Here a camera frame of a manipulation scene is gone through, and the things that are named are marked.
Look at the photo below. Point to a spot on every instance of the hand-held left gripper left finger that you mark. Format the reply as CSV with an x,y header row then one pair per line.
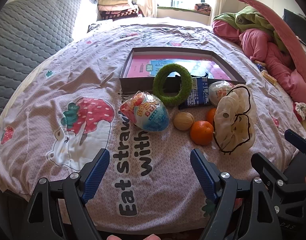
x,y
96,175

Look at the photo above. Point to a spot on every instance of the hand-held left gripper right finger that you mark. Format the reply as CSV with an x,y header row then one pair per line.
x,y
203,175

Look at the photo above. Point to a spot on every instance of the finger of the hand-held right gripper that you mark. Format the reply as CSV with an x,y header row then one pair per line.
x,y
265,170
299,141

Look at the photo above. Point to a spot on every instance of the orange mandarin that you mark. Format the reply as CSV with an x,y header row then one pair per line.
x,y
201,133
211,116

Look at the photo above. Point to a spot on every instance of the tan walnut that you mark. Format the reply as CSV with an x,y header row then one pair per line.
x,y
183,121

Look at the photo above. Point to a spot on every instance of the blue toy egg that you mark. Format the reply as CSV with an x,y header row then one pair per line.
x,y
148,115

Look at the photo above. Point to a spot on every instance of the red toy egg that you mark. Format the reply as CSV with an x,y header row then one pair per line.
x,y
218,91

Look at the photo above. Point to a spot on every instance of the grey cardboard box tray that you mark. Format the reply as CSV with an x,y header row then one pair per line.
x,y
135,86

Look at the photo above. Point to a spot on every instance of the person's left hand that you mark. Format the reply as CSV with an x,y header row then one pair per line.
x,y
153,237

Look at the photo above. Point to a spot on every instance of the floral scrunchie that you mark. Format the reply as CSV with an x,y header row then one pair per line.
x,y
300,110

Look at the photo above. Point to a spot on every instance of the large yellow wafer packet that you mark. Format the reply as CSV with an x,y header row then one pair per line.
x,y
268,77

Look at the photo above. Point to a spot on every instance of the small blue snack packet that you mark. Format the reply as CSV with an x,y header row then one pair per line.
x,y
261,67

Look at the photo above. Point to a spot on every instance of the small yellow wafer packet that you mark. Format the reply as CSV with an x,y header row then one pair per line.
x,y
258,62

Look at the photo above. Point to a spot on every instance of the printed pink bedsheet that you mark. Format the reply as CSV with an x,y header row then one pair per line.
x,y
68,80

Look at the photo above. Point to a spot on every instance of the pink clothes pile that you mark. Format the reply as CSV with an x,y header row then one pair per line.
x,y
258,42

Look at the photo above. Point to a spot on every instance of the pink pillow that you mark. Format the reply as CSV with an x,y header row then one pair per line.
x,y
285,30

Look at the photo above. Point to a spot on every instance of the pink and blue book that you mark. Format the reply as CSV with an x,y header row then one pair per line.
x,y
140,67

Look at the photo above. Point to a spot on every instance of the black television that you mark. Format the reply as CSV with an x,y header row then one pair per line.
x,y
297,25

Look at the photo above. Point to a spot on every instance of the green garment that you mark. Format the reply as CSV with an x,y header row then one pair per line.
x,y
250,20

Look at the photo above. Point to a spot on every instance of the grey quilted mattress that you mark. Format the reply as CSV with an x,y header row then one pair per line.
x,y
30,35

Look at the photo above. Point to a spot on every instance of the patterned cloth on windowsill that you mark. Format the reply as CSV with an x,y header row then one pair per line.
x,y
203,8

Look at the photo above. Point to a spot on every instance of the stack of folded blankets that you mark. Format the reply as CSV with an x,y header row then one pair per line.
x,y
118,7

